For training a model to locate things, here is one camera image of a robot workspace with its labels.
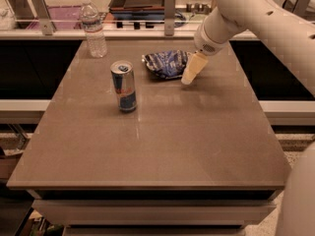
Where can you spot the metal rail bracket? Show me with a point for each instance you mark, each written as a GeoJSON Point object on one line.
{"type": "Point", "coordinates": [169, 13]}
{"type": "Point", "coordinates": [41, 12]}
{"type": "Point", "coordinates": [300, 7]}

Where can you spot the right metal rail bracket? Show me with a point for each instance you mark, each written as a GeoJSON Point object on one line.
{"type": "Point", "coordinates": [300, 7]}

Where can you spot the purple mat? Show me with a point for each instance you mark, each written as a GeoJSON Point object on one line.
{"type": "Point", "coordinates": [61, 18]}

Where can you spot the blue chip bag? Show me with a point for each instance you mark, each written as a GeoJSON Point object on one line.
{"type": "Point", "coordinates": [167, 64]}

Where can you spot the silver blue energy drink can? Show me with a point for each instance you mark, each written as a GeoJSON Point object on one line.
{"type": "Point", "coordinates": [124, 84]}

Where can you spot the clear plastic water bottle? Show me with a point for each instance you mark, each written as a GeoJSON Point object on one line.
{"type": "Point", "coordinates": [92, 26]}

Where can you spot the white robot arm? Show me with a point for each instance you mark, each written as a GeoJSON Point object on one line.
{"type": "Point", "coordinates": [291, 39]}

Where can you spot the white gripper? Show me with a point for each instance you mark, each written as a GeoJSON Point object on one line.
{"type": "Point", "coordinates": [206, 45]}

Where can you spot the left metal rail bracket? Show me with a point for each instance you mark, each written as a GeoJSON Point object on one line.
{"type": "Point", "coordinates": [41, 12]}

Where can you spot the middle metal rail bracket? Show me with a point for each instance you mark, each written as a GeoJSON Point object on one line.
{"type": "Point", "coordinates": [169, 13]}

